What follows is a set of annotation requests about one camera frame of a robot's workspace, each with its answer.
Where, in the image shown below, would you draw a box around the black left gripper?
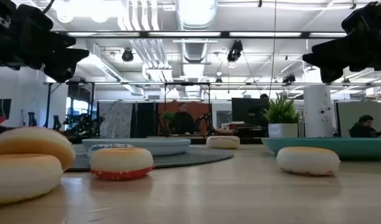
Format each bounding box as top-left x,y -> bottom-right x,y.
0,0 -> 90,83

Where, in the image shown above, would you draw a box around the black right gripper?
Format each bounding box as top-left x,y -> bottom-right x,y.
302,0 -> 381,83

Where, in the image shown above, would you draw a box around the cream foam donut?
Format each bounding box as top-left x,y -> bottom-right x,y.
206,135 -> 241,150
0,126 -> 76,171
0,154 -> 64,205
276,146 -> 341,177

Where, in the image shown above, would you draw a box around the pink iced donut white drizzle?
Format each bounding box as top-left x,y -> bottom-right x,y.
89,147 -> 154,180

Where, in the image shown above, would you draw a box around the white cylinder column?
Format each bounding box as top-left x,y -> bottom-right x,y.
303,85 -> 334,138

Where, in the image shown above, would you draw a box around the grey partition panel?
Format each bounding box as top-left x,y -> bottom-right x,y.
336,101 -> 381,138

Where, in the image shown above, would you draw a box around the black background robot arms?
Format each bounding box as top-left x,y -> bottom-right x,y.
62,113 -> 106,136

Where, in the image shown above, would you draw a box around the green potted plant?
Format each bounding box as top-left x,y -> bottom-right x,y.
262,93 -> 301,124

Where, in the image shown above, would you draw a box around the grey marble panel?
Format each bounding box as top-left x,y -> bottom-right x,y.
99,101 -> 134,139

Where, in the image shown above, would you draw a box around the teal plate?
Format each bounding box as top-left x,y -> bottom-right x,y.
260,137 -> 381,161

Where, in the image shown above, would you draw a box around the black monitor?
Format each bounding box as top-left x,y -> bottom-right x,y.
231,97 -> 270,127

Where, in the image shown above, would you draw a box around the small green plant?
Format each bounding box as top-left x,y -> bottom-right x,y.
160,111 -> 176,136

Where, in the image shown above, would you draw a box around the light blue plate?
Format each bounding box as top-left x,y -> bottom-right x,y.
81,138 -> 191,157

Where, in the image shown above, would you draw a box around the orange partition panel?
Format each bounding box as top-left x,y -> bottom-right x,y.
157,101 -> 213,136

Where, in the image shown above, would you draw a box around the round grey woven mat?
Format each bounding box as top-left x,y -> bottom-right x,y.
67,146 -> 234,172

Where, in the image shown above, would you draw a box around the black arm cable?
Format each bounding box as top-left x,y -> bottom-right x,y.
42,0 -> 56,15

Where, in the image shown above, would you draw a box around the thin hanging cable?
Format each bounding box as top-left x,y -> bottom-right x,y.
269,0 -> 277,97

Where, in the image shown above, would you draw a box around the dark wall screen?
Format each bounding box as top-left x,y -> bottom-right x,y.
0,98 -> 12,121

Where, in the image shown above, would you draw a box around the black frame light bar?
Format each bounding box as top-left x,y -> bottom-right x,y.
52,30 -> 348,40

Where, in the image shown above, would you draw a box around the silver ceiling duct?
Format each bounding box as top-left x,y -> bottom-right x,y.
174,0 -> 219,63

